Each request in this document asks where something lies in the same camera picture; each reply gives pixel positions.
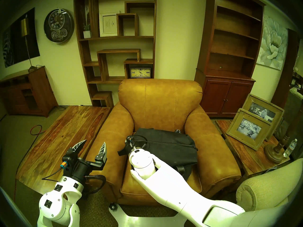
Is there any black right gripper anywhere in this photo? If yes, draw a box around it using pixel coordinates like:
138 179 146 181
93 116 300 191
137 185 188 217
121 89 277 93
126 135 139 154

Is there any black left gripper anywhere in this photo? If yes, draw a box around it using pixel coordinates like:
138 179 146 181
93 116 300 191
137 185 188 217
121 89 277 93
60 140 107 185

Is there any black zipper duffel bag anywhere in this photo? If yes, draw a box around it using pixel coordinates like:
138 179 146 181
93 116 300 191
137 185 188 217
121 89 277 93
118 128 198 182

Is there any open wooden shelf unit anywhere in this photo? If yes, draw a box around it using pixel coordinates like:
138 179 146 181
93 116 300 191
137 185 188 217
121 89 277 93
73 0 157 109

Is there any wood slab coffee table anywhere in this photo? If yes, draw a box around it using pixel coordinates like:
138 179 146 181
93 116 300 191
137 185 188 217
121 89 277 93
15 105 111 195

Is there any tan leather armchair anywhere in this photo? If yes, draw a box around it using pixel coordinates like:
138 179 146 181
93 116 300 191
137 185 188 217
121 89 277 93
84 78 242 205

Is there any rectangular mantel clock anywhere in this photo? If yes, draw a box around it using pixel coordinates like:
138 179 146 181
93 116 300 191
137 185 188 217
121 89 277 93
129 67 152 79

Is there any brown wooden console cabinet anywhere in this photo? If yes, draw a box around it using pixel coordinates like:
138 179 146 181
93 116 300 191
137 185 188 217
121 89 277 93
0 66 58 118

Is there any cherry wood bookcase hutch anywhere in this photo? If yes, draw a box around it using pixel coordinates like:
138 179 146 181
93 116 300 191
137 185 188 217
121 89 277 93
194 0 267 118

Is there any small potted plant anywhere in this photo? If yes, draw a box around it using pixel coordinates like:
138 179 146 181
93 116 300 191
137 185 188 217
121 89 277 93
80 13 92 39

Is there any rustic wooden side table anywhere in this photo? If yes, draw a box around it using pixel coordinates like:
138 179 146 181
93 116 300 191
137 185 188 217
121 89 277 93
215 120 290 177

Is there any white framed document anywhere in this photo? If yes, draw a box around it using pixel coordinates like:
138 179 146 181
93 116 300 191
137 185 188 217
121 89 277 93
99 12 120 37

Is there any gold shade brass lamp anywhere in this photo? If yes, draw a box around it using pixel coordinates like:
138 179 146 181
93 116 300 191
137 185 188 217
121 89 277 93
20 17 38 73

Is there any turned wood table lamp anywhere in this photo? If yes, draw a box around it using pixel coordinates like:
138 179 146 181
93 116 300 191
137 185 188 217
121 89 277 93
265 40 303 163

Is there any beige fabric sofa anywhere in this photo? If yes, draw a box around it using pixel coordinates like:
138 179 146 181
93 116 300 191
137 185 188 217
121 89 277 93
236 158 303 227

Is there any clear plastic water bottle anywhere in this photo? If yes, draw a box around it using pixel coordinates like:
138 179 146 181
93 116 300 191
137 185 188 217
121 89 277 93
283 139 298 158

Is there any grey upholstered chair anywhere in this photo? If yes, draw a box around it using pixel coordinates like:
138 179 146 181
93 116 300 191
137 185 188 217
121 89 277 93
276 87 303 153

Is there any white flower canvas painting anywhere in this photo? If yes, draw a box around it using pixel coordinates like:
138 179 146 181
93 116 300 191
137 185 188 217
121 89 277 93
256 15 289 70

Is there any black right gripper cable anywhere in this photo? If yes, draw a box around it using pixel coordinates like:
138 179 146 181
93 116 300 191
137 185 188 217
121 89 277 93
131 135 148 150

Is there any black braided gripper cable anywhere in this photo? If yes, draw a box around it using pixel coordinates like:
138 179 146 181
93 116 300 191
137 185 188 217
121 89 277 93
82 175 106 195

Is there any thin black connector cable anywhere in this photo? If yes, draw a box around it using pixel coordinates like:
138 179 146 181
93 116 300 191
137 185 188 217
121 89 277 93
41 167 64 182

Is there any black floor power cord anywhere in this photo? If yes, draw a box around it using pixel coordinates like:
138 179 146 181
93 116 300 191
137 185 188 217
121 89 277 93
58 105 83 111

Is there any red floor cable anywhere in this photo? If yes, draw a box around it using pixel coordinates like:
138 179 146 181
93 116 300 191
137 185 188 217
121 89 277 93
30 125 46 135

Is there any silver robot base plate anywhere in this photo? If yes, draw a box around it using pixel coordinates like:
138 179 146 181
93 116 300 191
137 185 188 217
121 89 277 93
109 204 190 227

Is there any small grey wood photo frame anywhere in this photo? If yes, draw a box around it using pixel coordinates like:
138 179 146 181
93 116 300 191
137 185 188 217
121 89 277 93
226 108 272 151

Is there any round black wall clock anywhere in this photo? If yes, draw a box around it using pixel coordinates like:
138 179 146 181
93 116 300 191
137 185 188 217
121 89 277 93
44 8 75 44

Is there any dark zebra wall art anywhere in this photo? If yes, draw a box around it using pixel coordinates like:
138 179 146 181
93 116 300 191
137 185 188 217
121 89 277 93
2 8 40 68

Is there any large grey wood photo frame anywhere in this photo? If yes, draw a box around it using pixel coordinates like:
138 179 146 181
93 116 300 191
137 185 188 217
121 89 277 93
242 94 284 141

